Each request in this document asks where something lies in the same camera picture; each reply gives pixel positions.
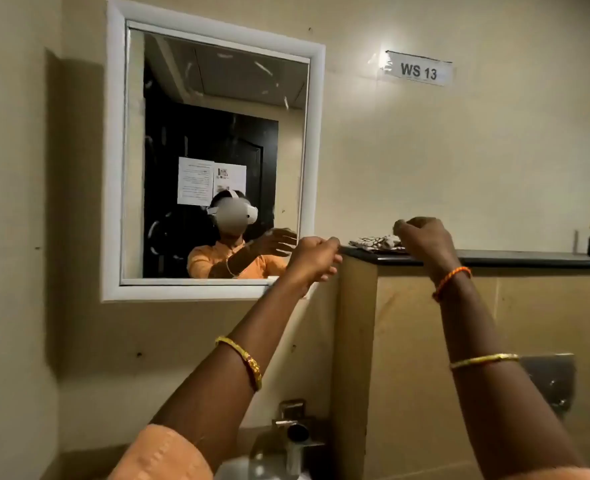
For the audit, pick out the person's right hand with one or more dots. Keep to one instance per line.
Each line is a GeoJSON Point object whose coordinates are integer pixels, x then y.
{"type": "Point", "coordinates": [430, 242]}

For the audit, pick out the person's left hand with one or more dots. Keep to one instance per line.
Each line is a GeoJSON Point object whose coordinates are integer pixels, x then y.
{"type": "Point", "coordinates": [315, 259]}

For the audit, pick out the checked cleaning cloth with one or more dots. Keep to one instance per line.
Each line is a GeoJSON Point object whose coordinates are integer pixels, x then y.
{"type": "Point", "coordinates": [375, 243]}

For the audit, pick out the white framed mirror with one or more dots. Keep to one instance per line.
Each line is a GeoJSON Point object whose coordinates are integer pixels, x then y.
{"type": "Point", "coordinates": [215, 144]}

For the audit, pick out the white ceramic wash basin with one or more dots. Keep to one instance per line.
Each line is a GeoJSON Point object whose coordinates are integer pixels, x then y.
{"type": "Point", "coordinates": [235, 470]}

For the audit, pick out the person's left forearm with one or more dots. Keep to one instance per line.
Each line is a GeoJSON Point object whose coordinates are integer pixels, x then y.
{"type": "Point", "coordinates": [225, 384]}

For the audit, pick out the person's right forearm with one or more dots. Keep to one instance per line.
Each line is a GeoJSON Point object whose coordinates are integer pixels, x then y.
{"type": "Point", "coordinates": [494, 394]}

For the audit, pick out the black stone ledge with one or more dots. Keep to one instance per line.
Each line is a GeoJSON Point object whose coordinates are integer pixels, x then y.
{"type": "Point", "coordinates": [499, 258]}

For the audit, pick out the gold bangle with red stones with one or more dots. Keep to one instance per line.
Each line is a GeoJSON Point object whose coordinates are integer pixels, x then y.
{"type": "Point", "coordinates": [247, 359]}

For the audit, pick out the plain gold bangle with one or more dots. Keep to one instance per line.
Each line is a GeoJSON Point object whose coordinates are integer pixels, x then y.
{"type": "Point", "coordinates": [484, 360]}

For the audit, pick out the white paper wall label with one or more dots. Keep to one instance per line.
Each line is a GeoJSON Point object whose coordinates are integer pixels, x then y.
{"type": "Point", "coordinates": [419, 69]}

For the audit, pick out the steel wall tumbler holder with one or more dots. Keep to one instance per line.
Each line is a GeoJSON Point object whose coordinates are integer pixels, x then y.
{"type": "Point", "coordinates": [295, 434]}

